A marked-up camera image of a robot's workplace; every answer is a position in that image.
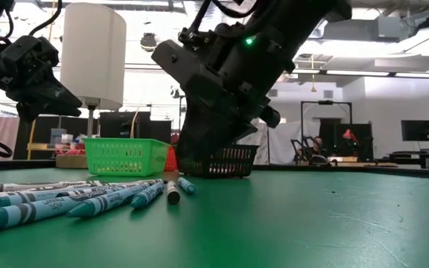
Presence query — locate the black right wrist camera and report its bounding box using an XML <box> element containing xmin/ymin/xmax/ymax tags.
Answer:
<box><xmin>150</xmin><ymin>39</ymin><xmax>217</xmax><ymax>100</ymax></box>

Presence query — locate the black crayon white wrapper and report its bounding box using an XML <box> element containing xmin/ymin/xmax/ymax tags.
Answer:
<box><xmin>0</xmin><ymin>180</ymin><xmax>107</xmax><ymax>195</ymax></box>
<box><xmin>165</xmin><ymin>180</ymin><xmax>181</xmax><ymax>205</ymax></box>
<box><xmin>56</xmin><ymin>179</ymin><xmax>163</xmax><ymax>198</ymax></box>

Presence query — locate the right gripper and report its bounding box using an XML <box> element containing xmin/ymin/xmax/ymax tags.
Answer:
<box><xmin>177</xmin><ymin>21</ymin><xmax>296</xmax><ymax>165</ymax></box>

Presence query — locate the yellow hanging cord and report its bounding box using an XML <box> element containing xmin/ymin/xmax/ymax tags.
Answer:
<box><xmin>310</xmin><ymin>54</ymin><xmax>318</xmax><ymax>93</ymax></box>

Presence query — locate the black plastic basket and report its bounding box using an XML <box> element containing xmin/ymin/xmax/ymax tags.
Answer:
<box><xmin>179</xmin><ymin>144</ymin><xmax>260</xmax><ymax>179</ymax></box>

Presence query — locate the patterned white cloth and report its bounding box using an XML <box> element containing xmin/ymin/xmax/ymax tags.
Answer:
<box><xmin>244</xmin><ymin>122</ymin><xmax>270</xmax><ymax>165</ymax></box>

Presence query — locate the black backdrop panel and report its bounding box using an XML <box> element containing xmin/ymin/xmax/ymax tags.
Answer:
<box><xmin>333</xmin><ymin>123</ymin><xmax>374</xmax><ymax>161</ymax></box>

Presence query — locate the black monitor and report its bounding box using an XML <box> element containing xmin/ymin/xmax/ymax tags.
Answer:
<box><xmin>400</xmin><ymin>119</ymin><xmax>429</xmax><ymax>141</ymax></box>

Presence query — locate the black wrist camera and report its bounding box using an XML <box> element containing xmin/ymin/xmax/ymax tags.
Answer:
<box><xmin>1</xmin><ymin>35</ymin><xmax>60</xmax><ymax>71</ymax></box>
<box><xmin>150</xmin><ymin>39</ymin><xmax>217</xmax><ymax>100</ymax></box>

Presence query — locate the blue crayon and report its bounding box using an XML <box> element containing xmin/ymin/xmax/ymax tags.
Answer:
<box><xmin>66</xmin><ymin>182</ymin><xmax>156</xmax><ymax>220</ymax></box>
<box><xmin>0</xmin><ymin>184</ymin><xmax>126</xmax><ymax>210</ymax></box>
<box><xmin>177</xmin><ymin>176</ymin><xmax>197</xmax><ymax>196</ymax></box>
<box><xmin>130</xmin><ymin>181</ymin><xmax>166</xmax><ymax>209</ymax></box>
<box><xmin>0</xmin><ymin>199</ymin><xmax>76</xmax><ymax>232</ymax></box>

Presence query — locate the yellow pole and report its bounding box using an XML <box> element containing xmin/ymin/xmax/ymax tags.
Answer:
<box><xmin>28</xmin><ymin>118</ymin><xmax>37</xmax><ymax>161</ymax></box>

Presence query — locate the white shade table lamp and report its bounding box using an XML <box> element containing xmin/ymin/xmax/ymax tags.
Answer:
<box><xmin>54</xmin><ymin>2</ymin><xmax>127</xmax><ymax>169</ymax></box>

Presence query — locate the black round ceiling fixture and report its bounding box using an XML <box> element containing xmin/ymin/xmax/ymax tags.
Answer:
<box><xmin>139</xmin><ymin>32</ymin><xmax>159</xmax><ymax>52</ymax></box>

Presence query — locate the black desk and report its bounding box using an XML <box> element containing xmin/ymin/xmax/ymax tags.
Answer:
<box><xmin>385</xmin><ymin>148</ymin><xmax>429</xmax><ymax>170</ymax></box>

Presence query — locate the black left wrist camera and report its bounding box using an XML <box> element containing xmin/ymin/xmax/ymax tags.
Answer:
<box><xmin>1</xmin><ymin>35</ymin><xmax>60</xmax><ymax>71</ymax></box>

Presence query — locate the person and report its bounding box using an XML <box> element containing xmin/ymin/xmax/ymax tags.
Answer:
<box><xmin>311</xmin><ymin>135</ymin><xmax>325</xmax><ymax>157</ymax></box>

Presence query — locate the red plastic basket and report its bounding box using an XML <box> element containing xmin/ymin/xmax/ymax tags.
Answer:
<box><xmin>163</xmin><ymin>145</ymin><xmax>179</xmax><ymax>172</ymax></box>

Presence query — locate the grey container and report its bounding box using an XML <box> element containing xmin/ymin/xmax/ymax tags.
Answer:
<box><xmin>50</xmin><ymin>128</ymin><xmax>68</xmax><ymax>146</ymax></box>

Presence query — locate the red desk lamp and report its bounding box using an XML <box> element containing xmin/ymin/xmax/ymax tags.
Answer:
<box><xmin>343</xmin><ymin>129</ymin><xmax>360</xmax><ymax>150</ymax></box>

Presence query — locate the green plastic basket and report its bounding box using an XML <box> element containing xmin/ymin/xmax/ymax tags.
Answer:
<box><xmin>83</xmin><ymin>137</ymin><xmax>171</xmax><ymax>177</ymax></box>

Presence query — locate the wooden shelf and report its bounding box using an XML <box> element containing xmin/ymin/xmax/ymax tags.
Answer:
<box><xmin>28</xmin><ymin>143</ymin><xmax>57</xmax><ymax>151</ymax></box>

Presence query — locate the black aluminium table frame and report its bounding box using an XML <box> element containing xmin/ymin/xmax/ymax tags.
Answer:
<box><xmin>0</xmin><ymin>159</ymin><xmax>429</xmax><ymax>181</ymax></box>

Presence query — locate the black camera cable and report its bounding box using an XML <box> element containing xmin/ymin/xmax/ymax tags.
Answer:
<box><xmin>28</xmin><ymin>0</ymin><xmax>63</xmax><ymax>36</ymax></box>

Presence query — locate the white curtain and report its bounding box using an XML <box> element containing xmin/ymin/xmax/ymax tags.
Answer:
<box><xmin>267</xmin><ymin>121</ymin><xmax>322</xmax><ymax>165</ymax></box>

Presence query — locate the black partition panel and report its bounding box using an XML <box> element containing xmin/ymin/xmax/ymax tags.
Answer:
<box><xmin>98</xmin><ymin>111</ymin><xmax>173</xmax><ymax>144</ymax></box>

